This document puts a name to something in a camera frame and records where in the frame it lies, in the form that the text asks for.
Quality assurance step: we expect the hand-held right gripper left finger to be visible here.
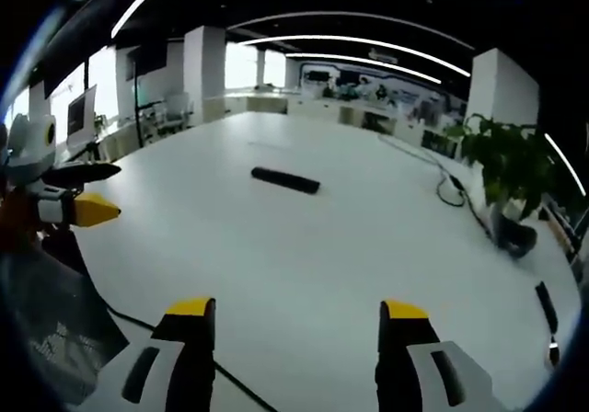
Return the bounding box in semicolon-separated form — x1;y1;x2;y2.
68;296;216;412

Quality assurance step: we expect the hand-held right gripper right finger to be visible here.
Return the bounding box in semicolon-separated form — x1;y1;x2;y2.
375;299;510;412

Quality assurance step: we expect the black cylindrical object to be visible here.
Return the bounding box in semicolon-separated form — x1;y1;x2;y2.
250;166;321;196

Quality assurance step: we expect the person's left hand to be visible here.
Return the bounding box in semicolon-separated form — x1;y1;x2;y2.
0;189;40;253

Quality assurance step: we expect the black computer monitor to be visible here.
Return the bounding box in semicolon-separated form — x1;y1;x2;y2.
66;96;88;138

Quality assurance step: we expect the black standing pole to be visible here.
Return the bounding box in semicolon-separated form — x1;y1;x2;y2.
132;57;145;150

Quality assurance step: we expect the grey office chair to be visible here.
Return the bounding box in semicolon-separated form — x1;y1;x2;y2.
161;91;193;131

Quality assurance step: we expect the dark grey cloth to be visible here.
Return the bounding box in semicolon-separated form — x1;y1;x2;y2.
0;230;131;406

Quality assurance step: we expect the white ceiling light strip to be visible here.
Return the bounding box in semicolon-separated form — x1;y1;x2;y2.
237;34;473;78
544;132;588;198
110;0;181;40
284;51;443;85

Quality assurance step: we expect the green potted plant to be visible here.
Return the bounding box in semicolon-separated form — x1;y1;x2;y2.
442;112;556;260

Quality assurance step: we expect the row of white office desks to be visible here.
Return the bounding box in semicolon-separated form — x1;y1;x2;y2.
224;90;464;149

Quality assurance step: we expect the thin black cable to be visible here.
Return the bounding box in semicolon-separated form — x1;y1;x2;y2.
104;304;280;412

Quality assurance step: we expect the black-handled tool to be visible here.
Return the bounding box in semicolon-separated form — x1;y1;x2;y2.
534;280;562;368

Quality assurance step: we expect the black cable with adapter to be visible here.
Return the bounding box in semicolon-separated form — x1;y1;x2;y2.
376;133;501;247

